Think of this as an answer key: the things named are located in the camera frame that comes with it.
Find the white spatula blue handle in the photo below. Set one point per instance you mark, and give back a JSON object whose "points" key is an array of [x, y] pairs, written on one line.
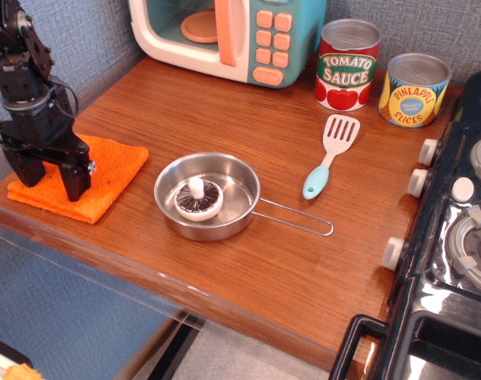
{"points": [[339, 134]]}

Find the orange towel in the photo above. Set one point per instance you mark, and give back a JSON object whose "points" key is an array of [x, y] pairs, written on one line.
{"points": [[117, 164]]}

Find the white stove knob rear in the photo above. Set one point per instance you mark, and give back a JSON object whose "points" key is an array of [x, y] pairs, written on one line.
{"points": [[427, 152]]}

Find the white stove knob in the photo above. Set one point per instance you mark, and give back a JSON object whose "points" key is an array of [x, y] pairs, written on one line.
{"points": [[392, 252], [417, 182], [427, 152]]}

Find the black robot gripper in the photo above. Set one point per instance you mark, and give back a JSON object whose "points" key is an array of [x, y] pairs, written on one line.
{"points": [[41, 130]]}

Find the tomato sauce can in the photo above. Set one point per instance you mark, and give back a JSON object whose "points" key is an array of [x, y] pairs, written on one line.
{"points": [[346, 63]]}

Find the white stove knob front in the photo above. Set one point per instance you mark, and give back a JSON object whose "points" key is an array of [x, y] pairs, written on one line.
{"points": [[392, 252]]}

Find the toy mushroom half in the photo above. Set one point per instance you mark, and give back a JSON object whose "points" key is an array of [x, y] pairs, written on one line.
{"points": [[199, 200]]}

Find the orange plush object corner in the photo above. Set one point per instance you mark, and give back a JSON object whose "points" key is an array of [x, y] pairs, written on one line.
{"points": [[22, 372]]}

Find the black toy stove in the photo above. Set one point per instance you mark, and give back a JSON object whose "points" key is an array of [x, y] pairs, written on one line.
{"points": [[433, 329]]}

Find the toy microwave oven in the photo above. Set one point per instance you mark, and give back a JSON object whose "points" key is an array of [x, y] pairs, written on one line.
{"points": [[264, 43]]}

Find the small steel frying pan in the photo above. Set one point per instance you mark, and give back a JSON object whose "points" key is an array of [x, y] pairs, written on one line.
{"points": [[242, 199]]}

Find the white stove knob middle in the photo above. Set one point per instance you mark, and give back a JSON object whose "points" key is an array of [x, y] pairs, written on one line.
{"points": [[417, 182]]}

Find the pineapple slices can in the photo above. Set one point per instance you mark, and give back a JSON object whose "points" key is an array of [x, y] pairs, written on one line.
{"points": [[413, 90]]}

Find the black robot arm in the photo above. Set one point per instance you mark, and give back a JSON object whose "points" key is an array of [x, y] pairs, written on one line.
{"points": [[25, 62]]}

